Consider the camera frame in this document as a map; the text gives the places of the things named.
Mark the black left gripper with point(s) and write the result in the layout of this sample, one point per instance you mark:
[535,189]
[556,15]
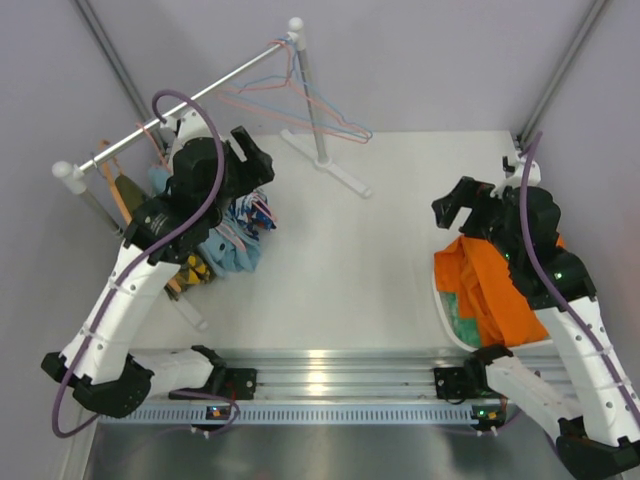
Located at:
[256,170]

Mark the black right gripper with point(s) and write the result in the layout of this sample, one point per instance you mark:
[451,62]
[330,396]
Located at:
[469,193]

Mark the blue white patterned trousers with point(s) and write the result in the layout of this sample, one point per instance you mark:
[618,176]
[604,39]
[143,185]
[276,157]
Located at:
[250,215]

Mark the orange trousers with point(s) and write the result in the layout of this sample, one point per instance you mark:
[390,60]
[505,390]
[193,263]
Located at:
[478,274]

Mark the green white patterned trousers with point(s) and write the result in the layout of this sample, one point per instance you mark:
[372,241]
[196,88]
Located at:
[463,328]

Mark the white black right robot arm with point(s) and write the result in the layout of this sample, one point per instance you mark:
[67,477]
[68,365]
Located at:
[596,433]

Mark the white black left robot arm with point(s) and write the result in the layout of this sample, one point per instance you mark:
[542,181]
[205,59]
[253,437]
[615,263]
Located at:
[166,229]

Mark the light blue trousers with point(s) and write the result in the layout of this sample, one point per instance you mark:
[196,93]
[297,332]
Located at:
[234,245]

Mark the white perforated plastic basket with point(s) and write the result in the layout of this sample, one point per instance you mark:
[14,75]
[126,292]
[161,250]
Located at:
[541,348]

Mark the silver clothes rack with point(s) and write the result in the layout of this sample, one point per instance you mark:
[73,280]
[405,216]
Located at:
[72,176]

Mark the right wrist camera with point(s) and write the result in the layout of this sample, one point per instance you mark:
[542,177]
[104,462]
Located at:
[514,169]

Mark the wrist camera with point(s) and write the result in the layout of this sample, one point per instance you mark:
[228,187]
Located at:
[514,169]
[184,127]

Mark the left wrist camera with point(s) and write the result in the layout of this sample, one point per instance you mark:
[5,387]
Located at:
[184,127]

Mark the aluminium rail frame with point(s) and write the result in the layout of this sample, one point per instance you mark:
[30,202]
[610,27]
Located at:
[320,375]

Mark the perforated cable duct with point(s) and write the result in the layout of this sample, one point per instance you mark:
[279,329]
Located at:
[174,413]

